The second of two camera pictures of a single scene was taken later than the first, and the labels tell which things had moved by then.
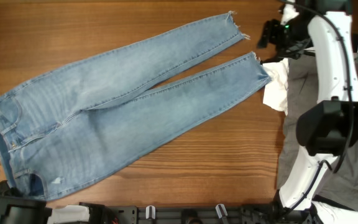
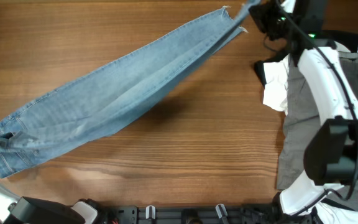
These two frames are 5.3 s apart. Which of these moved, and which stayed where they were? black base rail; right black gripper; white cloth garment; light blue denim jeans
Moved: light blue denim jeans; right black gripper
Stayed: black base rail; white cloth garment
